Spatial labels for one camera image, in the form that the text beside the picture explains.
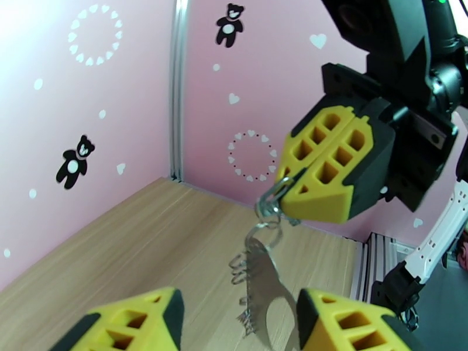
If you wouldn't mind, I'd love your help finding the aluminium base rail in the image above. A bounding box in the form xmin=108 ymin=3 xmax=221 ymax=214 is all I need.
xmin=349 ymin=230 xmax=408 ymax=318

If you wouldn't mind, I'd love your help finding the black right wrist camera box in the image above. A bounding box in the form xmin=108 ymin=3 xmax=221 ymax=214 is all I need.
xmin=317 ymin=0 xmax=432 ymax=106

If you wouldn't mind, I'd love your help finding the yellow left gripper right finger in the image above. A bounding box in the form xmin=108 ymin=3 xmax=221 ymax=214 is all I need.
xmin=297 ymin=287 xmax=426 ymax=351

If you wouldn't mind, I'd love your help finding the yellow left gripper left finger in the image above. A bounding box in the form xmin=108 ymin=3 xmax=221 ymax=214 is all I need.
xmin=49 ymin=286 xmax=185 ymax=351

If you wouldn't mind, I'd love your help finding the silver metal keyring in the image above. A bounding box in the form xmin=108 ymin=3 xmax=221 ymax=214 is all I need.
xmin=254 ymin=175 xmax=304 ymax=230

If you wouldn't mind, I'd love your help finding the aluminium frame post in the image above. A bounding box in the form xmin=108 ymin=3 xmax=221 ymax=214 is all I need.
xmin=168 ymin=0 xmax=192 ymax=183

